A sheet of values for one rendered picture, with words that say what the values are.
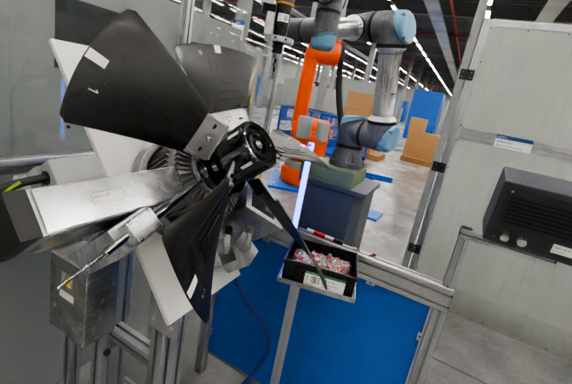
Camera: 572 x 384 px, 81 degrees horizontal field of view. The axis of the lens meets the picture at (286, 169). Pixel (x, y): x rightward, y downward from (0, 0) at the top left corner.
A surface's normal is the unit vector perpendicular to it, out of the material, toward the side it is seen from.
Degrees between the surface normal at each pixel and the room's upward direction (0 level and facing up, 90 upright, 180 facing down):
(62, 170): 50
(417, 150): 90
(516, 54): 90
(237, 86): 42
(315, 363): 90
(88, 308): 90
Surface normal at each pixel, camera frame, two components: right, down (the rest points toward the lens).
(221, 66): 0.26, -0.52
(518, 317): -0.45, 0.13
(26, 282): 0.87, 0.26
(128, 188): 0.79, -0.41
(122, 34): 0.68, -0.04
